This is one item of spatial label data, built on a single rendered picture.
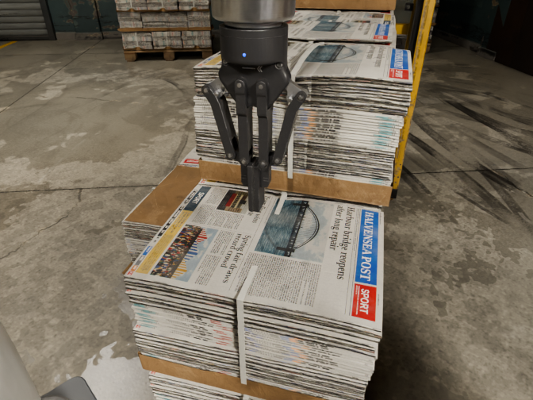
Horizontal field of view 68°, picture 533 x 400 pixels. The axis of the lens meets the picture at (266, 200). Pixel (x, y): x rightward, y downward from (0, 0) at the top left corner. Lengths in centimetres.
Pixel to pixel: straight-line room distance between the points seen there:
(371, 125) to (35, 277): 171
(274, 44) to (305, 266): 33
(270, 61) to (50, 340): 150
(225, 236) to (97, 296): 125
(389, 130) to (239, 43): 34
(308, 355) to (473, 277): 149
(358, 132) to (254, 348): 39
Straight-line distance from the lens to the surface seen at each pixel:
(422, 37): 210
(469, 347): 172
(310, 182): 75
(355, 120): 69
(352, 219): 72
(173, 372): 76
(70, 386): 30
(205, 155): 79
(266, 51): 44
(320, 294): 57
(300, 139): 72
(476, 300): 192
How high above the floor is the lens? 123
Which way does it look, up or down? 32 degrees down
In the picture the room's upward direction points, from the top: straight up
